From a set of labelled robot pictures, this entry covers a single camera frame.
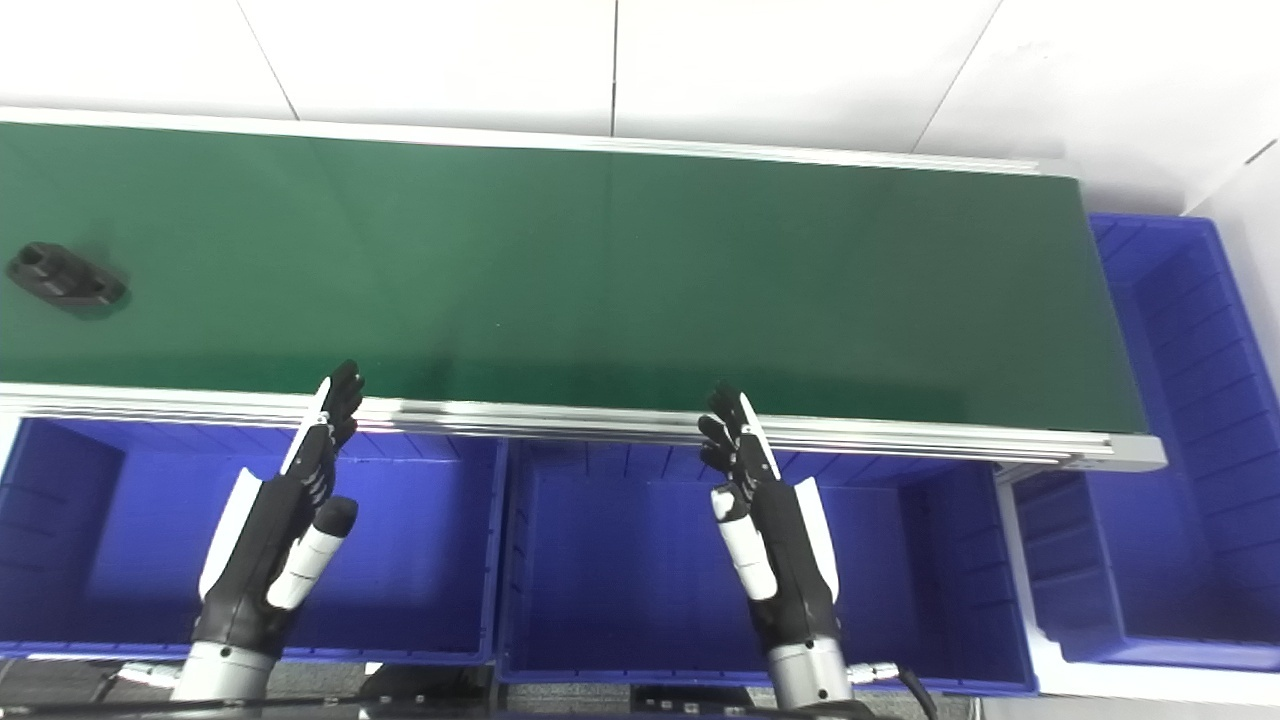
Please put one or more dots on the blue plastic bin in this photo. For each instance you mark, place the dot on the blue plastic bin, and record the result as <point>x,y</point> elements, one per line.
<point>1190,420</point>
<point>620,590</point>
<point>420,560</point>

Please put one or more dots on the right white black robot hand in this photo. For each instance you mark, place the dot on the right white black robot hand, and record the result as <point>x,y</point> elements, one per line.
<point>790,560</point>

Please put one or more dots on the green conveyor belt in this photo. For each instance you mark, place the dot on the green conveyor belt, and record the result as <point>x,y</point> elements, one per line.
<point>600,421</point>
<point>600,280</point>

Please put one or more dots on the black plastic part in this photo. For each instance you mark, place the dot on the black plastic part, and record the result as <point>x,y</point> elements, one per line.
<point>60,276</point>

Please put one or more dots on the black robot torso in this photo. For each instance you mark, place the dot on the black robot torso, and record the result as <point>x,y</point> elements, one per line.
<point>420,692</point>

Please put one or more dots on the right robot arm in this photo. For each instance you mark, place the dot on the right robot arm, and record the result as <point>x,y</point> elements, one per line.
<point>808,675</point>

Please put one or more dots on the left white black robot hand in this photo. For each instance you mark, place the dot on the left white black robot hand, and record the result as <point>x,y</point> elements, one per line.
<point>262,560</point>

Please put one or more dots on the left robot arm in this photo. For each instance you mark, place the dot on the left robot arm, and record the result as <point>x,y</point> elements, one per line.
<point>225,675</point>

